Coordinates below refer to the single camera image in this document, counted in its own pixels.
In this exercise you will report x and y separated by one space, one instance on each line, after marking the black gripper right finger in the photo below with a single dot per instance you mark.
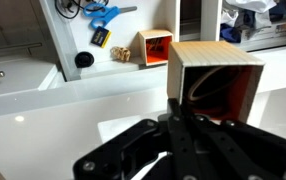
249 150

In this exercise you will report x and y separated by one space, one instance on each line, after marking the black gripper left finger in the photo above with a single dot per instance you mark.
139 150

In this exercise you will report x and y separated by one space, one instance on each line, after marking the wooden box with rubber band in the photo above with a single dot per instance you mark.
213 53

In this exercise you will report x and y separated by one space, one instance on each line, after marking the wooden box orange inside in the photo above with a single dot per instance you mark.
156 50

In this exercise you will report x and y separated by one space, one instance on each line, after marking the black yellow small box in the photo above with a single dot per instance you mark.
100 37

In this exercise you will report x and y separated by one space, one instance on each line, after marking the white open vanity drawer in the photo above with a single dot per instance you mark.
133 23

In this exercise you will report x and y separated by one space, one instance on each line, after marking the white closed vanity drawer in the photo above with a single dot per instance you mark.
19 76

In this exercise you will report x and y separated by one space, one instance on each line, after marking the white vanity counter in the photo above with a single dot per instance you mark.
66 133

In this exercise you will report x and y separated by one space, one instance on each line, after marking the tan rubber band bundle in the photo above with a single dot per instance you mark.
120 54

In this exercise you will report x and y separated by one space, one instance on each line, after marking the small round black cap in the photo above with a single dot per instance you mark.
84 59

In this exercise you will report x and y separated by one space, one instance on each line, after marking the dark blue small item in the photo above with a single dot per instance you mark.
231 33

